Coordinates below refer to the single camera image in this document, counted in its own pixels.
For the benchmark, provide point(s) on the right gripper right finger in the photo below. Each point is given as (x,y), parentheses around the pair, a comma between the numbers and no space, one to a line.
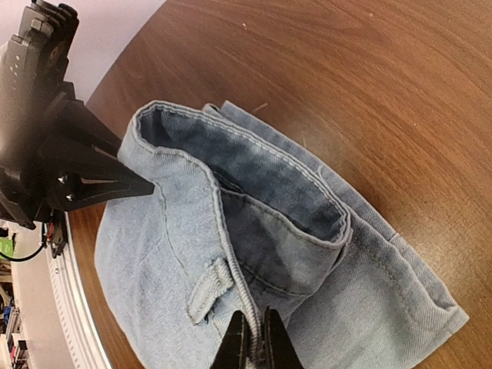
(279,351)

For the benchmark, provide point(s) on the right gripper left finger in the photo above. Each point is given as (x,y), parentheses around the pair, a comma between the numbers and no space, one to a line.
(232,351)

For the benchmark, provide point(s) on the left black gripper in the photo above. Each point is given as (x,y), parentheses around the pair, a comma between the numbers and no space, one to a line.
(33,67)

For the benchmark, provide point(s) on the light blue denim skirt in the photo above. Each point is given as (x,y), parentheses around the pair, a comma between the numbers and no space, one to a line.
(242,218)

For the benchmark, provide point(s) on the green sign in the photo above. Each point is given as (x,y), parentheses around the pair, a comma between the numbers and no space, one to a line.
(7,248)

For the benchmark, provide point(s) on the aluminium front rail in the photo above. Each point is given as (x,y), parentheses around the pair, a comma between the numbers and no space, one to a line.
(77,324)

